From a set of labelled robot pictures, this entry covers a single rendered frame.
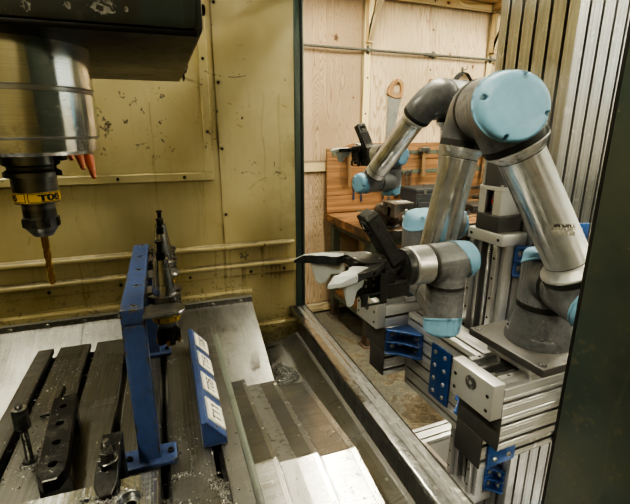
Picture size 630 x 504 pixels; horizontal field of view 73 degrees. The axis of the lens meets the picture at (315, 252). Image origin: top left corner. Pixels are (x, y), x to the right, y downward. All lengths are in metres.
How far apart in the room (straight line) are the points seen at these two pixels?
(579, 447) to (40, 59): 0.80
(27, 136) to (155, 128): 1.08
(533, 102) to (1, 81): 0.72
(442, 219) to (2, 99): 0.76
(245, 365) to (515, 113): 1.17
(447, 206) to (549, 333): 0.38
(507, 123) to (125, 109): 1.22
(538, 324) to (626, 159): 0.59
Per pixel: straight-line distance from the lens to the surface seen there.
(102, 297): 1.75
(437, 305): 0.87
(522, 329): 1.12
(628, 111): 0.60
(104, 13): 0.51
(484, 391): 1.07
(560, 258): 0.92
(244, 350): 1.61
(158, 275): 0.84
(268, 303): 1.81
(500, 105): 0.80
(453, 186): 0.94
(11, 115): 0.56
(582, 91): 1.31
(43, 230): 0.63
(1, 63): 0.56
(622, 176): 0.60
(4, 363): 1.75
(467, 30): 4.23
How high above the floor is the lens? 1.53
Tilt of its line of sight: 16 degrees down
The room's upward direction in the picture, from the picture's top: straight up
